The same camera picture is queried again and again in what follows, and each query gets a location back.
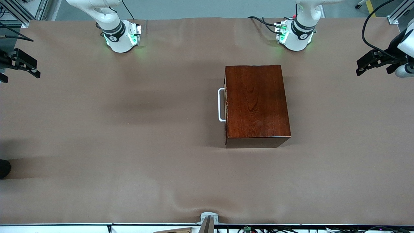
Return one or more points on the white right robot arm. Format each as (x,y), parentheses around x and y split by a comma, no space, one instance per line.
(118,42)

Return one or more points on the black caster wheel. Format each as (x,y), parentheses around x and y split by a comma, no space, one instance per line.
(359,4)

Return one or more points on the black rounded object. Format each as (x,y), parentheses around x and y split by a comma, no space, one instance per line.
(4,169)

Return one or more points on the brown table cover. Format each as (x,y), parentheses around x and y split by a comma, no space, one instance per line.
(129,181)

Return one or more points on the aluminium frame profile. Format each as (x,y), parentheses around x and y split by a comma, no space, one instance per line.
(401,11)
(14,11)
(43,8)

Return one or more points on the dark brown wooden cabinet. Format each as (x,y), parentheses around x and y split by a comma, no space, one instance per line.
(255,103)

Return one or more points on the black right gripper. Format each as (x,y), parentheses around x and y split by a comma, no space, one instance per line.
(4,61)

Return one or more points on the tan wooden board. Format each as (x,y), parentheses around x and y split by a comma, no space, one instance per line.
(174,230)

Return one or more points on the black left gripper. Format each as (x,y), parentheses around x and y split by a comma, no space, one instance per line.
(389,57)

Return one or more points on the grey metal camera mount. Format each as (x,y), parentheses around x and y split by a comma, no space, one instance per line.
(208,220)

